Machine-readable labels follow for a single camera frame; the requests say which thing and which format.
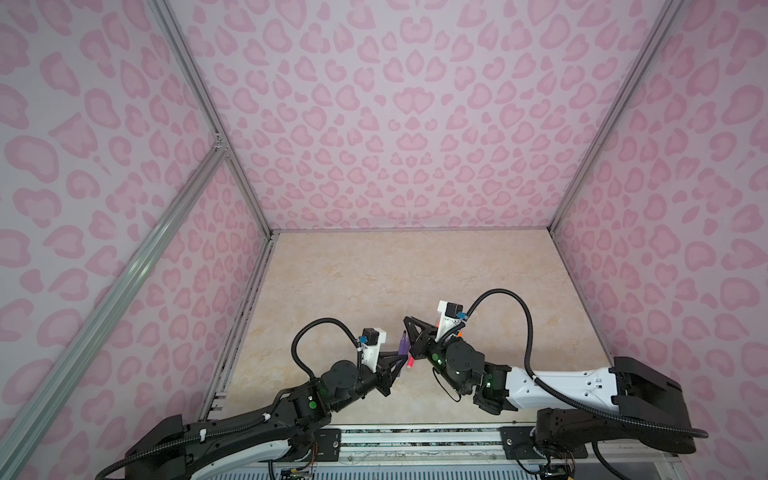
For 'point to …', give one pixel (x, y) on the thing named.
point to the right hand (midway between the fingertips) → (402, 320)
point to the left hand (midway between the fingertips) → (408, 355)
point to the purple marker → (404, 346)
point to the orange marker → (460, 334)
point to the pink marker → (410, 362)
